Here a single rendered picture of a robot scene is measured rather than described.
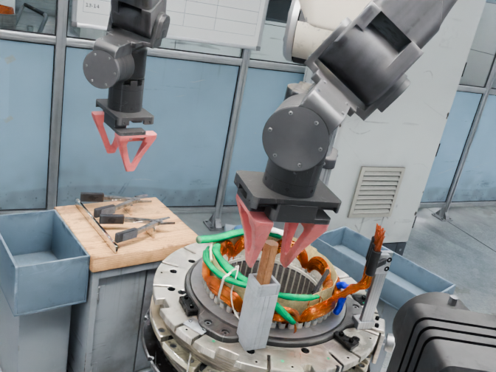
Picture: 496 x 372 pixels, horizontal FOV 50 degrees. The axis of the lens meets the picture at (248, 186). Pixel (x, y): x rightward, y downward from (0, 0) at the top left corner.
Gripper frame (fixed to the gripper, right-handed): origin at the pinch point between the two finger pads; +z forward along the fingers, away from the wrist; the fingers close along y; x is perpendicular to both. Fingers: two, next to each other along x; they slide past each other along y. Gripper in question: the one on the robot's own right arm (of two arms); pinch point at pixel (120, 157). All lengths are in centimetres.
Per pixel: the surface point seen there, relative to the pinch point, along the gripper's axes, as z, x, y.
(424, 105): 26, 228, -98
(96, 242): 9.6, -7.9, 10.9
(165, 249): 10.2, 2.0, 15.7
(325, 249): 11.8, 32.0, 23.4
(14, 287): 12.5, -21.2, 14.5
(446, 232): 130, 318, -107
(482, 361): -26, -22, 76
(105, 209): 7.3, -4.3, 5.0
